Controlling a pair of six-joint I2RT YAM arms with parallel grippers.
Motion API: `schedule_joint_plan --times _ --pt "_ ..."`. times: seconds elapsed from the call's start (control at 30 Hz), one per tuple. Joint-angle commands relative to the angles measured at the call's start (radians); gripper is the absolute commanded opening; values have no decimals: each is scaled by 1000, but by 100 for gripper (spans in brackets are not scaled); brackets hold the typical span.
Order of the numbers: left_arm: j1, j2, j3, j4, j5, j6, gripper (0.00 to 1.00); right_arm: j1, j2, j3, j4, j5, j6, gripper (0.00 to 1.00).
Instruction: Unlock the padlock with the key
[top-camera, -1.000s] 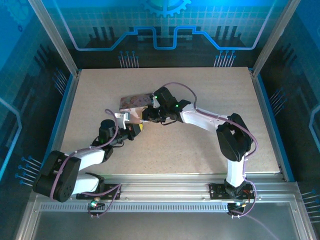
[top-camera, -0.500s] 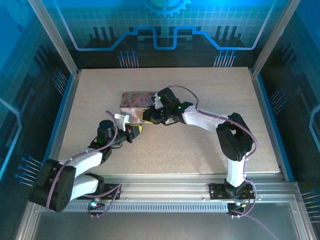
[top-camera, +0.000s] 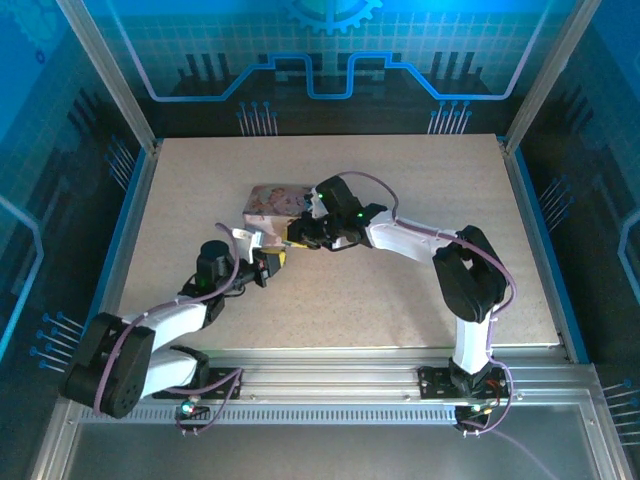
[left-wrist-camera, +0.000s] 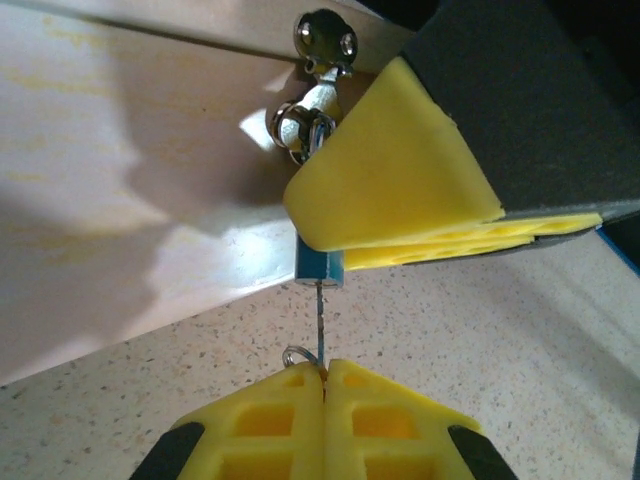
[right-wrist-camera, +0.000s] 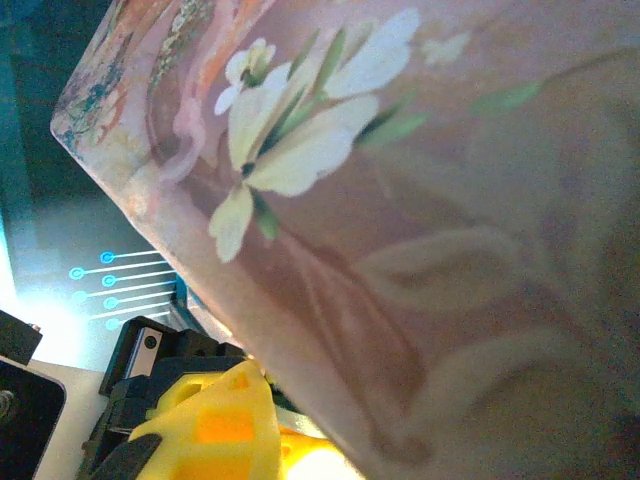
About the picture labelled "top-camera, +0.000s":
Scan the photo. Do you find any pink decorated wooden box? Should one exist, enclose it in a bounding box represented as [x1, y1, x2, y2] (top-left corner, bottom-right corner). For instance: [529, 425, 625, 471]
[240, 183, 315, 249]

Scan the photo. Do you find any aluminium table side rail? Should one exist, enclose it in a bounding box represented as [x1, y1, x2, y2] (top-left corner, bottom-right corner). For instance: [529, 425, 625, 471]
[496, 135, 593, 365]
[79, 140, 164, 363]

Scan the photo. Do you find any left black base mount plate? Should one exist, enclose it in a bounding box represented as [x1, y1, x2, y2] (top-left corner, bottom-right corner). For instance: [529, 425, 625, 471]
[151, 366, 245, 401]

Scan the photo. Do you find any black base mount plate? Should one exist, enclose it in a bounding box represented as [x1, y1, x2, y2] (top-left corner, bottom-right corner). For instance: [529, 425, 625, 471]
[415, 362, 512, 402]
[151, 366, 245, 401]

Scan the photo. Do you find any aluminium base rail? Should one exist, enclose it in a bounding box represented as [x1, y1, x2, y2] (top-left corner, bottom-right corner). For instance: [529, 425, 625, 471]
[63, 346, 597, 427]

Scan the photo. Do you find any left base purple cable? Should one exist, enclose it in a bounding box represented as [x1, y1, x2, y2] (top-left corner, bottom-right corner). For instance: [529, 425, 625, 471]
[158, 367, 245, 437]

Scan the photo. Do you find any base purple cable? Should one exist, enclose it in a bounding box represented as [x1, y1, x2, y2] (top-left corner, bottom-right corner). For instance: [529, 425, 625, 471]
[158, 367, 245, 437]
[456, 359, 562, 480]

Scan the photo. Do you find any slotted grey cable duct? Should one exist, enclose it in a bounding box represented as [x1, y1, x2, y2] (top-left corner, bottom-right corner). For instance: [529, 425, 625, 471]
[78, 403, 459, 427]

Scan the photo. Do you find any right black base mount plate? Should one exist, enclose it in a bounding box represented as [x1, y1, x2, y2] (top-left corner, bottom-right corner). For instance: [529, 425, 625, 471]
[415, 362, 512, 402]

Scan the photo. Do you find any aluminium frame post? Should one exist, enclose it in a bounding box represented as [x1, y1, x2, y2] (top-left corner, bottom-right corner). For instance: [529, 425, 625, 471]
[502, 0, 603, 154]
[55, 0, 162, 152]

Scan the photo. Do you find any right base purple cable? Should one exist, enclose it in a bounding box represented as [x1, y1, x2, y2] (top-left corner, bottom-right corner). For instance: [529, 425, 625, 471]
[456, 359, 562, 480]

